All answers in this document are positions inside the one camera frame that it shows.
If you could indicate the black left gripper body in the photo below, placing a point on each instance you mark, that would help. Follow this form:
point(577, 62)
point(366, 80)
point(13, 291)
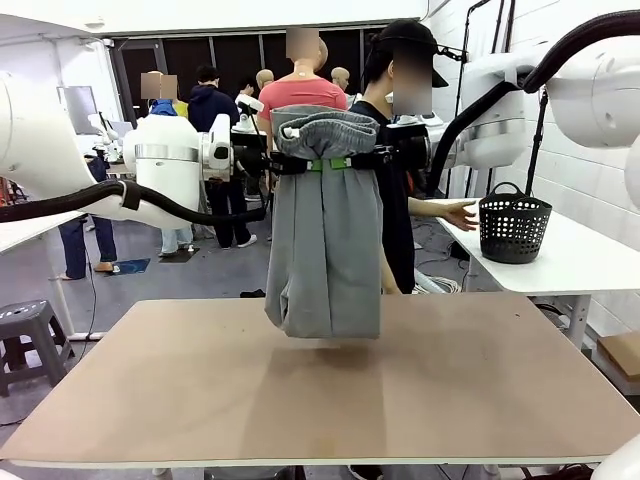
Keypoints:
point(250, 161)

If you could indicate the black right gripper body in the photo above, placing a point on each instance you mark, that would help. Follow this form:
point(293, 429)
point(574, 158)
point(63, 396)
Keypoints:
point(412, 150)

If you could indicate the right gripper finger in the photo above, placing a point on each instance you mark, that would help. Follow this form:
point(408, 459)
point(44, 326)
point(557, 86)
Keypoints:
point(370, 163)
point(385, 148)

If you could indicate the grey training pants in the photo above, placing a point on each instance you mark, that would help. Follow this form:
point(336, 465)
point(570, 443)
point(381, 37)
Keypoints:
point(325, 240)

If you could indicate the black perforated plastic basket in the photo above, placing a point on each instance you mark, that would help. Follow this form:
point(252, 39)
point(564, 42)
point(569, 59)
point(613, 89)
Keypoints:
point(515, 230)

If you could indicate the person's right forearm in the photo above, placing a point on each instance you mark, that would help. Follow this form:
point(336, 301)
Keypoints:
point(391, 270)

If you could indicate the person's left forearm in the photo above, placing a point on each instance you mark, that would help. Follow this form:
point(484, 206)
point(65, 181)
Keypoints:
point(425, 206)

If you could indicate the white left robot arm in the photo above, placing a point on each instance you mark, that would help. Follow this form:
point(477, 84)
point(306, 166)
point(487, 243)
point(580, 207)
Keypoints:
point(160, 170)

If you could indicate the person's left hand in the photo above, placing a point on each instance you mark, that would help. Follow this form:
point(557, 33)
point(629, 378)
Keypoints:
point(460, 215)

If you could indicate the person in navy hoodie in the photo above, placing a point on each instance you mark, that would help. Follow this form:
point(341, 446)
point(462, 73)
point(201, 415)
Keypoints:
point(215, 115)

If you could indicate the person in black t-shirt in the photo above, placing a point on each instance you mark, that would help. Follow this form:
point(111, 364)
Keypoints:
point(397, 220)

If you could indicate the mannequin in red shirt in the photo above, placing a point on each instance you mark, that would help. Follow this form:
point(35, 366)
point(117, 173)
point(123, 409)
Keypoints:
point(295, 92)

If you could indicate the bald mannequin in cream shirt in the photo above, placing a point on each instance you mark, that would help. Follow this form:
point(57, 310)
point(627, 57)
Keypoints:
point(264, 80)

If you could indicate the bare bald mannequin head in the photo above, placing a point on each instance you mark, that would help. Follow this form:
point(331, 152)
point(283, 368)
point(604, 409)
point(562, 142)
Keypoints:
point(340, 77)

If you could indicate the mannequin in yellow shirt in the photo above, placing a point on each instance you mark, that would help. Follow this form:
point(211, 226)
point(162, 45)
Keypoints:
point(181, 109)

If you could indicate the black cap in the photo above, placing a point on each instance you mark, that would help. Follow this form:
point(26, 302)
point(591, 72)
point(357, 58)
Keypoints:
point(407, 37)

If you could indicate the black cloth on floor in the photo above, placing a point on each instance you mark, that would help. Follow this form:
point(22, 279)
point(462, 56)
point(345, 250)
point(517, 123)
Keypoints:
point(252, 293)

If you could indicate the black backdrop stand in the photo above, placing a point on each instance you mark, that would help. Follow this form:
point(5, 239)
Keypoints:
point(505, 25)

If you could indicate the blue floor mat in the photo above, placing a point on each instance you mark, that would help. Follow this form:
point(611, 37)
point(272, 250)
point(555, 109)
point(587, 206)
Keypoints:
point(132, 266)

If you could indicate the person in blue jeans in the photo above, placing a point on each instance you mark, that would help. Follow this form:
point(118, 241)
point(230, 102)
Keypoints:
point(75, 245)

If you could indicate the white side table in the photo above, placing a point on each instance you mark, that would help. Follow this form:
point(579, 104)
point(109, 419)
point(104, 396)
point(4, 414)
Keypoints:
point(575, 265)

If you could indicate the white table with leg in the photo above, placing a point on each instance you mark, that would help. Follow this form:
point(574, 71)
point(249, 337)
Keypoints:
point(30, 232)

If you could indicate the grey plastic stool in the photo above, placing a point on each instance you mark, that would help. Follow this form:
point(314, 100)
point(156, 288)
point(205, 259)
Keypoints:
point(30, 325)

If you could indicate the brown cardboard box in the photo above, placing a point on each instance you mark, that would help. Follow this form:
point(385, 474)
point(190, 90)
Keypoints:
point(622, 357)

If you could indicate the black shoe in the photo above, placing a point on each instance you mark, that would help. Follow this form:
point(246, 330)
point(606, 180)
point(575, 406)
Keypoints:
point(362, 472)

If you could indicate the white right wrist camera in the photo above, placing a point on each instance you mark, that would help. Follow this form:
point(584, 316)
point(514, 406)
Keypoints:
point(430, 120)

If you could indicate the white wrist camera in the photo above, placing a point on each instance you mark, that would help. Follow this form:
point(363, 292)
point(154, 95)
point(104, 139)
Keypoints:
point(249, 104)
point(430, 120)

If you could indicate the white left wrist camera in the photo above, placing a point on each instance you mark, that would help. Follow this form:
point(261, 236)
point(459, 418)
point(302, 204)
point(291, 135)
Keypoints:
point(249, 104)

